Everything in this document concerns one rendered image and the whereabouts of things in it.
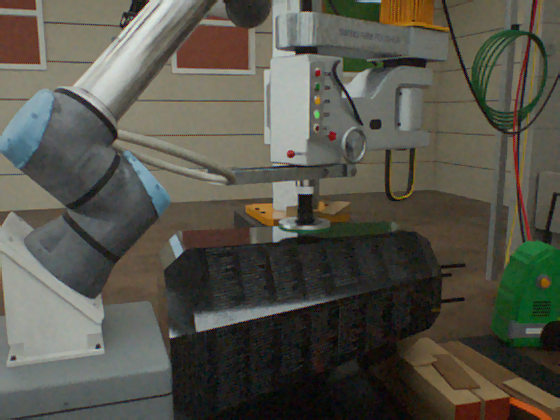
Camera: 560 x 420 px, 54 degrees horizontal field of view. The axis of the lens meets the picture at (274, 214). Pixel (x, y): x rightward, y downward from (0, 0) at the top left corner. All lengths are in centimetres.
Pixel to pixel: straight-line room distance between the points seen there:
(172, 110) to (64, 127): 720
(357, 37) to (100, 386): 169
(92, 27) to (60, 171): 721
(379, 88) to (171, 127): 605
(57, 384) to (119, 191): 38
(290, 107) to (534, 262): 182
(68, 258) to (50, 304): 9
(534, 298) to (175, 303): 213
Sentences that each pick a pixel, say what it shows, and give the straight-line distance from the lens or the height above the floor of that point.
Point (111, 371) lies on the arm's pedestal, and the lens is 112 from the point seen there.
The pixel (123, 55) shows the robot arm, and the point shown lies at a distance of 121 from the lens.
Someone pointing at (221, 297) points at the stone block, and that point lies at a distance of 202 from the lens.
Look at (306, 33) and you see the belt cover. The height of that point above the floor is 162.
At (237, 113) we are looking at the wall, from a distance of 847.
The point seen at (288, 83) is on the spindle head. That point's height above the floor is 144.
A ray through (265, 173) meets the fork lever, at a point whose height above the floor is 111.
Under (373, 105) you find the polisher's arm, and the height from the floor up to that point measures 136.
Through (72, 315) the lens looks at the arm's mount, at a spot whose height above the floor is 94.
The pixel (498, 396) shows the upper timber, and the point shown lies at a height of 25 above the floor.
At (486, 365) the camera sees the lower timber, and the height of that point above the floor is 13.
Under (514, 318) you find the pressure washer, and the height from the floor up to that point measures 17.
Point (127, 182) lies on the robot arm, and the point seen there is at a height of 119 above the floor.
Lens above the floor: 133
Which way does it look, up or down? 10 degrees down
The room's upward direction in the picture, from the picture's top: straight up
